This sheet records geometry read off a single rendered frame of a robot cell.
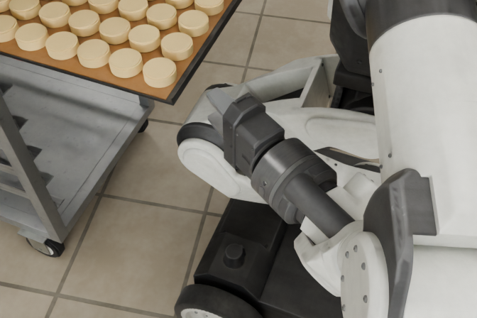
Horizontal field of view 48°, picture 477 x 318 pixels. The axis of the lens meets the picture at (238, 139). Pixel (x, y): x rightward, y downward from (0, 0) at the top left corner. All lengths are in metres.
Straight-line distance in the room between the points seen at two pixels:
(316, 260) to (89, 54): 0.48
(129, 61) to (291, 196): 0.35
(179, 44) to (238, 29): 1.17
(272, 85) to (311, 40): 0.96
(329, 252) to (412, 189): 0.21
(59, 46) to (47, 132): 0.67
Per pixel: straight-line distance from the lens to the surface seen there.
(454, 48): 0.41
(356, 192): 0.62
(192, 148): 1.04
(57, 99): 1.61
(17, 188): 1.29
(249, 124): 0.68
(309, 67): 0.97
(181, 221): 1.46
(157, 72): 0.80
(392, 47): 0.42
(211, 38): 0.86
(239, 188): 1.07
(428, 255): 0.37
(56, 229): 1.30
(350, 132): 0.86
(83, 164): 1.43
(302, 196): 0.60
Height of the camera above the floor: 1.24
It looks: 50 degrees down
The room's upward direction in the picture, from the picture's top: straight up
